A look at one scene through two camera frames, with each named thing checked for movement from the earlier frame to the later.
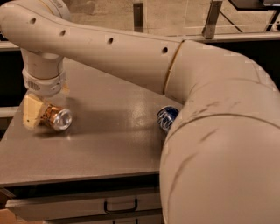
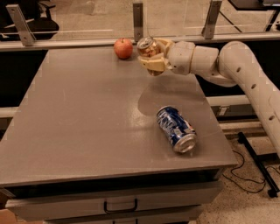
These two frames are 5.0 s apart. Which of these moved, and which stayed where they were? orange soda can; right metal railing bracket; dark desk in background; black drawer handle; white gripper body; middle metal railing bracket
Moved: white gripper body; orange soda can
Stayed: right metal railing bracket; dark desk in background; black drawer handle; middle metal railing bracket
